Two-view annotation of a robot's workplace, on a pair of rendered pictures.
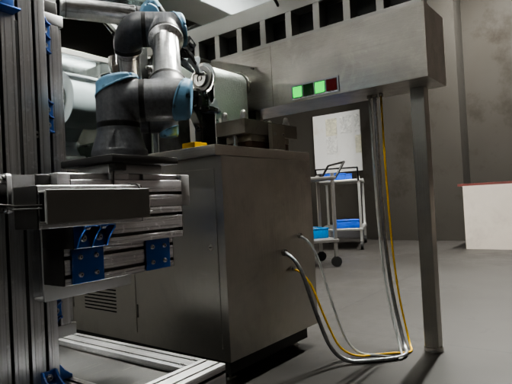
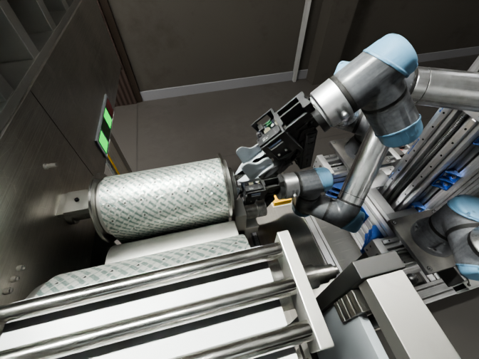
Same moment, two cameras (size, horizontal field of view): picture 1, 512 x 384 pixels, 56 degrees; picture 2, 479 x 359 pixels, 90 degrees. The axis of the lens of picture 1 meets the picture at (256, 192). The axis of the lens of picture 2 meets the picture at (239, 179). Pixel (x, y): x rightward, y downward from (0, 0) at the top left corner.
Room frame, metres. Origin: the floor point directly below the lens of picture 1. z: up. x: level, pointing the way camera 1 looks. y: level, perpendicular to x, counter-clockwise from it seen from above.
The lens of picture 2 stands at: (2.39, 0.45, 1.68)
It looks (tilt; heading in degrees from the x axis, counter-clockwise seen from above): 51 degrees down; 219
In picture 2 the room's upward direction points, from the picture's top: straight up
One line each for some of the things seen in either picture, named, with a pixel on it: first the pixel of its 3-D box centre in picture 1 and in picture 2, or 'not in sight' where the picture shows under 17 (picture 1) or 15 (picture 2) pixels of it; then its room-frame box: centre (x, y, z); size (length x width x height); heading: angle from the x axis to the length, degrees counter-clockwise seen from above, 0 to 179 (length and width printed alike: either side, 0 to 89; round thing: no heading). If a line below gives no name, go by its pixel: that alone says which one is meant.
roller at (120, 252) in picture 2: not in sight; (180, 261); (2.32, 0.23, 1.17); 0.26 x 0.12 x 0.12; 143
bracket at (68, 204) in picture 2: not in sight; (75, 202); (2.39, 0.03, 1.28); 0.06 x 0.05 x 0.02; 143
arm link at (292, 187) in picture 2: not in sight; (287, 186); (1.96, 0.29, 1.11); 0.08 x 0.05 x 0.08; 53
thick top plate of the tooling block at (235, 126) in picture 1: (258, 131); not in sight; (2.17, -0.03, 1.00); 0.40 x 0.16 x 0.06; 143
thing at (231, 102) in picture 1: (232, 110); not in sight; (2.21, 0.09, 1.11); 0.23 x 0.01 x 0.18; 143
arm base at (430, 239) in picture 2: not in sight; (440, 231); (1.60, 0.77, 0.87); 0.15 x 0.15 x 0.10
